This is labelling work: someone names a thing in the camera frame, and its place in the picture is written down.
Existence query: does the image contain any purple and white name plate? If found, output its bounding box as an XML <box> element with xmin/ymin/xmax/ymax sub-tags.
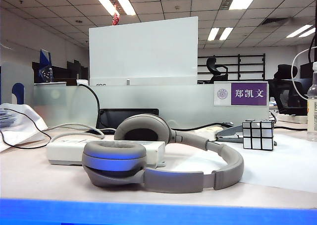
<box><xmin>213</xmin><ymin>81</ymin><xmax>269</xmax><ymax>107</ymax></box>

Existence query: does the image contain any white looping cable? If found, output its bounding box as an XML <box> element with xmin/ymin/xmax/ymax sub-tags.
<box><xmin>291</xmin><ymin>48</ymin><xmax>317</xmax><ymax>101</ymax></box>

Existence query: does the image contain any white power strip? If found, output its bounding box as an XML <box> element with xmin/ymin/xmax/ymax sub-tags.
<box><xmin>46</xmin><ymin>138</ymin><xmax>166</xmax><ymax>168</ymax></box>

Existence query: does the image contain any frosted glass desk partition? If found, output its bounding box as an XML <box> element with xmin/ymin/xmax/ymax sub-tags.
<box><xmin>33</xmin><ymin>82</ymin><xmax>270</xmax><ymax>129</ymax></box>

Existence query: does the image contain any red hanging ornament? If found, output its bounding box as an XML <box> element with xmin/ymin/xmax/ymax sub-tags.
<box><xmin>111</xmin><ymin>4</ymin><xmax>121</xmax><ymax>26</ymax></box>

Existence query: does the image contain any clear plastic drink bottle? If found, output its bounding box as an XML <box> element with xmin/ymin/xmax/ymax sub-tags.
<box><xmin>306</xmin><ymin>61</ymin><xmax>317</xmax><ymax>143</ymax></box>

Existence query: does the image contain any black shelf rack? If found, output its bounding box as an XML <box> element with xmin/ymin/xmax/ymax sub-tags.
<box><xmin>198</xmin><ymin>53</ymin><xmax>267</xmax><ymax>82</ymax></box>

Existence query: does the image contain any black mesh office chair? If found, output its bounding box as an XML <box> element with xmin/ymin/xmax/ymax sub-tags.
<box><xmin>268</xmin><ymin>63</ymin><xmax>310</xmax><ymax>116</ymax></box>

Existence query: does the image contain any thin black cable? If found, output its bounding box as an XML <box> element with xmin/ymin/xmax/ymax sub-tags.
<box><xmin>0</xmin><ymin>108</ymin><xmax>53</xmax><ymax>150</ymax></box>

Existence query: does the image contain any blue translucent trophy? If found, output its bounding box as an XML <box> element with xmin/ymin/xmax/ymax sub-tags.
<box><xmin>38</xmin><ymin>49</ymin><xmax>54</xmax><ymax>83</ymax></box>

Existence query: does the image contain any grey stapler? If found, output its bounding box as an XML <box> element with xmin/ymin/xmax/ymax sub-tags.
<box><xmin>215</xmin><ymin>124</ymin><xmax>245</xmax><ymax>143</ymax></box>

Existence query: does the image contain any stack of printed papers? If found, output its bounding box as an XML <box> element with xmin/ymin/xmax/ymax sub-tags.
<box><xmin>0</xmin><ymin>108</ymin><xmax>15</xmax><ymax>130</ymax></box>

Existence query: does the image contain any blue chair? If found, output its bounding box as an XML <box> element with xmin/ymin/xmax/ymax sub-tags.
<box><xmin>11</xmin><ymin>82</ymin><xmax>25</xmax><ymax>105</ymax></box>

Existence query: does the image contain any grey over-ear headphones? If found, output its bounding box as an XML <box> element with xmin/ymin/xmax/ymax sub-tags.
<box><xmin>81</xmin><ymin>113</ymin><xmax>245</xmax><ymax>194</ymax></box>

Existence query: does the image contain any grey power strip cord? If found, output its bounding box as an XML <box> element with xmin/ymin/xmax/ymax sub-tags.
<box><xmin>45</xmin><ymin>122</ymin><xmax>117</xmax><ymax>143</ymax></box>

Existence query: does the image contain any black cable with plug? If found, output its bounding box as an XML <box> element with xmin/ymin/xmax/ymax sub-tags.
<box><xmin>170</xmin><ymin>111</ymin><xmax>308</xmax><ymax>131</ymax></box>

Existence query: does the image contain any white AOC monitor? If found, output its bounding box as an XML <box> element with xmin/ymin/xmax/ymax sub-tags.
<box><xmin>88</xmin><ymin>16</ymin><xmax>199</xmax><ymax>86</ymax></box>

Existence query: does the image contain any blue edge strip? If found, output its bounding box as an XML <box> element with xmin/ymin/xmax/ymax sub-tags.
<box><xmin>0</xmin><ymin>197</ymin><xmax>317</xmax><ymax>225</ymax></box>

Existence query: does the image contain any black hanging cable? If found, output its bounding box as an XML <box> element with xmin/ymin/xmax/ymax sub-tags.
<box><xmin>308</xmin><ymin>33</ymin><xmax>317</xmax><ymax>62</ymax></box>

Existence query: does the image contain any cream white small packet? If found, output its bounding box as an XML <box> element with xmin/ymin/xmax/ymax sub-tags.
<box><xmin>195</xmin><ymin>127</ymin><xmax>223</xmax><ymax>140</ymax></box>

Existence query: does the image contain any grey metal bookend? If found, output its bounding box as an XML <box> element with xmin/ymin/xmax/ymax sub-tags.
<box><xmin>0</xmin><ymin>61</ymin><xmax>34</xmax><ymax>106</ymax></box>

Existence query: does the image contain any dark background cabinet row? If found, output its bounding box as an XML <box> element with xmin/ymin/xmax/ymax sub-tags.
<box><xmin>32</xmin><ymin>60</ymin><xmax>89</xmax><ymax>83</ymax></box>

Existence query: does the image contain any translucent printed plastic bag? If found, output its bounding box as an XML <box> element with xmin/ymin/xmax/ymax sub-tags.
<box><xmin>0</xmin><ymin>103</ymin><xmax>49</xmax><ymax>153</ymax></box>

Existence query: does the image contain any silver mirror cube puzzle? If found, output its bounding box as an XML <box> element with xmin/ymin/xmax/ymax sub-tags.
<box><xmin>242</xmin><ymin>119</ymin><xmax>275</xmax><ymax>151</ymax></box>

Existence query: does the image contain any black monitor power cable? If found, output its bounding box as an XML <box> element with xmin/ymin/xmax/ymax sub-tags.
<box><xmin>78</xmin><ymin>83</ymin><xmax>101</xmax><ymax>129</ymax></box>

